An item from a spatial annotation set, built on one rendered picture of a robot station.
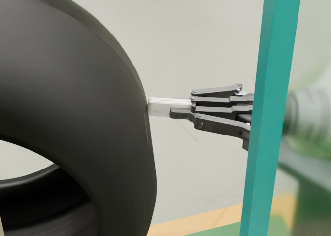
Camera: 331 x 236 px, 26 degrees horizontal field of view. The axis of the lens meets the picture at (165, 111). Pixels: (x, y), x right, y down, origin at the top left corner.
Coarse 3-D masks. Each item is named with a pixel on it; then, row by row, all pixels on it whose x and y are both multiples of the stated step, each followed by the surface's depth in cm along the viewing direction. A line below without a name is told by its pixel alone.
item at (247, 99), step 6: (192, 96) 119; (234, 96) 120; (246, 96) 120; (252, 96) 120; (198, 102) 119; (204, 102) 119; (210, 102) 119; (216, 102) 119; (222, 102) 119; (228, 102) 119; (234, 102) 120; (240, 102) 120; (246, 102) 120; (252, 102) 120
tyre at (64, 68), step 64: (0, 0) 101; (64, 0) 109; (0, 64) 91; (64, 64) 97; (128, 64) 115; (0, 128) 93; (64, 128) 95; (128, 128) 102; (0, 192) 141; (64, 192) 141; (128, 192) 104
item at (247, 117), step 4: (236, 104) 120; (240, 104) 120; (244, 104) 120; (248, 104) 120; (252, 104) 120; (236, 116) 118; (240, 116) 118; (244, 116) 117; (248, 116) 117; (236, 120) 119; (240, 120) 118; (244, 120) 118; (248, 120) 117
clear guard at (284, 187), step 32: (288, 0) 30; (320, 0) 31; (288, 32) 31; (320, 32) 32; (288, 64) 32; (320, 64) 33; (256, 96) 35; (288, 96) 34; (320, 96) 34; (256, 128) 35; (288, 128) 35; (320, 128) 36; (256, 160) 36; (288, 160) 37; (320, 160) 37; (256, 192) 37; (288, 192) 39; (320, 192) 39; (256, 224) 39; (288, 224) 40; (320, 224) 41
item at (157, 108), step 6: (150, 102) 116; (156, 102) 116; (162, 102) 116; (168, 102) 116; (174, 102) 117; (180, 102) 117; (186, 102) 117; (150, 108) 117; (156, 108) 117; (162, 108) 117; (168, 108) 117; (150, 114) 117; (156, 114) 118; (162, 114) 118; (168, 114) 118
